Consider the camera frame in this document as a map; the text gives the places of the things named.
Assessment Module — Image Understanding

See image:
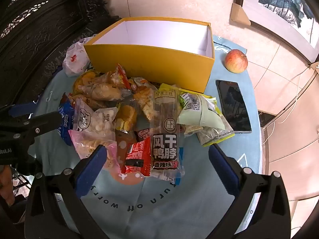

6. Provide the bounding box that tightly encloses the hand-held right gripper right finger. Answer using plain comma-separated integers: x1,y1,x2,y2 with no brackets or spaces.
209,144,291,239

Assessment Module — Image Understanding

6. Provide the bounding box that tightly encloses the black smartphone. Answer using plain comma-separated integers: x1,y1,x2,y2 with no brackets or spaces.
216,80,252,133

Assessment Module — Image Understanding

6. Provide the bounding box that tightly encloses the dark flat device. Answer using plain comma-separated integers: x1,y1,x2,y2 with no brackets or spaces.
259,112,277,129

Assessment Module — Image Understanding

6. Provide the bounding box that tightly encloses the pink snack packet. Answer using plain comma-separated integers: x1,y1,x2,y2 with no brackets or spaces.
68,129,120,175

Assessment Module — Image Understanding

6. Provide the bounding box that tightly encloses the dark red snack packet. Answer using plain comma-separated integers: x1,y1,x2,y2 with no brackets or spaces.
136,128,151,142

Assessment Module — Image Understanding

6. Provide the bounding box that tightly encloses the framed painting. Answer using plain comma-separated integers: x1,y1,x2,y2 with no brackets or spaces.
235,0,319,64

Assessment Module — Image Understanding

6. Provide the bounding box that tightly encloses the yellow cardboard box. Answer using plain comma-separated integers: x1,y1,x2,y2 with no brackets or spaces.
83,17,215,94

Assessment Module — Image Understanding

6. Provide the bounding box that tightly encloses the clear packet with green label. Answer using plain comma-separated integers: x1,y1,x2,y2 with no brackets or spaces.
196,124,235,147

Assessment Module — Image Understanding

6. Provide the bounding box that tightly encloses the person's left hand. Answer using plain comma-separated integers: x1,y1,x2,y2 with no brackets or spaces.
0,166,16,206

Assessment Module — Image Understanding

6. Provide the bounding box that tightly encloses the brown orange snack packet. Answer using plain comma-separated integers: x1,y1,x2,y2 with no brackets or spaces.
115,129,137,166

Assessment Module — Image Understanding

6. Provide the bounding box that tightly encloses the pale green snack packet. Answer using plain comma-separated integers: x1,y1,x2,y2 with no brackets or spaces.
178,93,226,131

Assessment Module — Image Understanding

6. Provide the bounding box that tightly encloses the white cable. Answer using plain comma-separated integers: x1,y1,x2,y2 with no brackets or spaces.
259,63,319,140

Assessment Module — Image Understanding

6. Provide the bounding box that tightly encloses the clear white candy packet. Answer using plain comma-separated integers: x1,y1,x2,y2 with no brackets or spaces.
73,98,119,142

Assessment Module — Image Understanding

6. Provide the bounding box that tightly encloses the white printed plastic bag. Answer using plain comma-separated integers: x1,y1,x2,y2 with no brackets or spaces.
62,37,95,77

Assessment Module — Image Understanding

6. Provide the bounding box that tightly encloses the clear bread packet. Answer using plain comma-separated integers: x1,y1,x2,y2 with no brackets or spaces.
85,72,125,105

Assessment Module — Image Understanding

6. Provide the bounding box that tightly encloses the yellow cake packet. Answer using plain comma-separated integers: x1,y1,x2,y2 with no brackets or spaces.
114,105,138,133
72,70,99,95

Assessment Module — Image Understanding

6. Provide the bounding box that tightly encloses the red apple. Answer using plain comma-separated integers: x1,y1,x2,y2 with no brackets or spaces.
225,49,249,73

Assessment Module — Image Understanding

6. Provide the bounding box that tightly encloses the small red orange packet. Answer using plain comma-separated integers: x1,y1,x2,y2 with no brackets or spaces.
115,63,132,90

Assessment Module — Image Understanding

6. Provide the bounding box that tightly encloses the light blue printed tablecloth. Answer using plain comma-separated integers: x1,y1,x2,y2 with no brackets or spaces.
27,33,263,239

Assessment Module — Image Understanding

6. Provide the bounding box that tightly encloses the blue cookie packet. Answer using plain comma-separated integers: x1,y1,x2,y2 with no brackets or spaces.
58,93,76,146

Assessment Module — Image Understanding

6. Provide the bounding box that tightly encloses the dark carved wooden furniture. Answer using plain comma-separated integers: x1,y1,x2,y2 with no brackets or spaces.
0,0,122,110

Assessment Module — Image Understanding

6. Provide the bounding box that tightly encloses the orange chips packet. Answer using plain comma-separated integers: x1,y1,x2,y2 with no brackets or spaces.
130,77,157,120

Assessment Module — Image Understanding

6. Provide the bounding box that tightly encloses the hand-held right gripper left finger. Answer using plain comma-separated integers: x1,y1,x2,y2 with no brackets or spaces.
24,144,108,239

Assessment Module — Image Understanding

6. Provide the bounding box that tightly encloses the clear packet with black label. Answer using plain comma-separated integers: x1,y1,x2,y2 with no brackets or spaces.
149,90,186,183

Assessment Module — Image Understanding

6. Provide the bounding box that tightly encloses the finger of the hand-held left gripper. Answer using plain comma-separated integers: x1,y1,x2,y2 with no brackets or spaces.
0,112,63,146
0,102,38,125

